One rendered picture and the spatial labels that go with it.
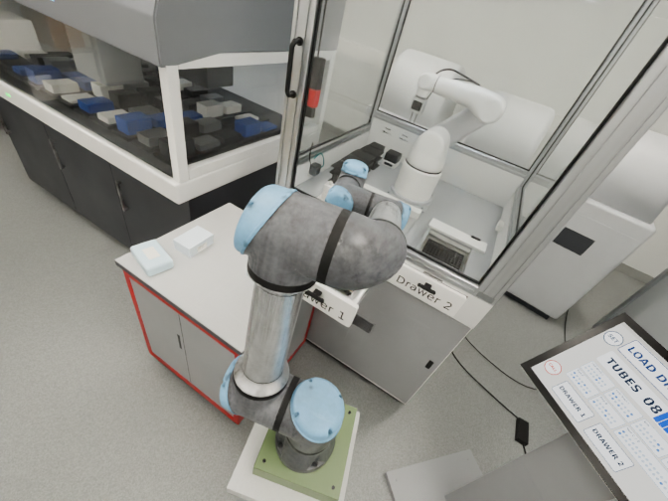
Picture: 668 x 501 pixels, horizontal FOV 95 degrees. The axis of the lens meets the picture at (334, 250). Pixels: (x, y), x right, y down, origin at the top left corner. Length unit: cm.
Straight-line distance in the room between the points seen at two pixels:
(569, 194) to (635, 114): 22
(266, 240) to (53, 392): 174
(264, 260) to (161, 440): 145
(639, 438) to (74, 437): 198
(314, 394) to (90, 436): 135
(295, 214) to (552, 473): 118
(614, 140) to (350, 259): 80
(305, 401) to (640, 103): 99
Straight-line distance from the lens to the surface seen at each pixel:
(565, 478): 134
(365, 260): 40
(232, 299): 120
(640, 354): 115
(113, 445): 185
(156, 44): 132
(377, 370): 180
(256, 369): 64
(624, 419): 112
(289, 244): 41
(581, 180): 107
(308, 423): 69
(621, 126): 104
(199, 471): 175
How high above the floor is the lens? 169
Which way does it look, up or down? 40 degrees down
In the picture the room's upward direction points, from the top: 16 degrees clockwise
